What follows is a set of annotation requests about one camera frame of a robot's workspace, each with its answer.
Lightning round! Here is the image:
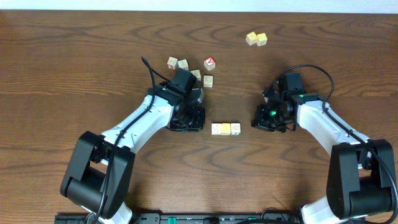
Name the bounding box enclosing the green Z cat block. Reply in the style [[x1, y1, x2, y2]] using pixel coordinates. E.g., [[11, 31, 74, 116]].
[[211, 123, 221, 135]]

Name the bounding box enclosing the yellow K block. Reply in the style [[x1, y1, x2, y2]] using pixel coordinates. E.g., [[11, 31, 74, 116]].
[[221, 123, 231, 135]]

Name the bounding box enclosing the yellow M airplane block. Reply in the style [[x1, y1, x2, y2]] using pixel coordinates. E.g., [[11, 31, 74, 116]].
[[231, 123, 241, 135]]

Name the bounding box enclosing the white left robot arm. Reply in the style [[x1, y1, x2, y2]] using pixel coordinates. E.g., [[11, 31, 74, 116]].
[[60, 69, 205, 223]]

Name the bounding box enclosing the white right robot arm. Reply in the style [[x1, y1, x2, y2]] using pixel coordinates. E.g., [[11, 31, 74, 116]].
[[251, 73, 397, 223]]

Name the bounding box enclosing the cream block with brown print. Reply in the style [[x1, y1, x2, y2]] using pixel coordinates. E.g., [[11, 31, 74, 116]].
[[203, 75, 213, 88]]

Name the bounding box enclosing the cream block animal print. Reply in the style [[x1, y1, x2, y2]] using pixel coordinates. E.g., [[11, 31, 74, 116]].
[[191, 70, 201, 81]]

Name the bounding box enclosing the cream block letter print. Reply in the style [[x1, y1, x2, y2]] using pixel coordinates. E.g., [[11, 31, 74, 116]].
[[177, 59, 189, 70]]

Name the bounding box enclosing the cream block red side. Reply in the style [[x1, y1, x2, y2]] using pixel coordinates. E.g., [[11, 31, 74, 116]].
[[167, 57, 178, 70]]

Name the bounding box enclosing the red A block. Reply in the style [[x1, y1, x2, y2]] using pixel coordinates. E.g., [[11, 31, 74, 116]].
[[204, 57, 216, 71]]

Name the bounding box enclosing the yellow block far corner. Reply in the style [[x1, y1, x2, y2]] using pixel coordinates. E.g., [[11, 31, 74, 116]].
[[256, 32, 268, 46]]

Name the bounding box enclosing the cream block near yellow block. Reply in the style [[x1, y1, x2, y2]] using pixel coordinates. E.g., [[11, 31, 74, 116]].
[[246, 32, 258, 45]]

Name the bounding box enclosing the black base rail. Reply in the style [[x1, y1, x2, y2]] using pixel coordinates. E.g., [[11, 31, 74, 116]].
[[54, 212, 301, 224]]

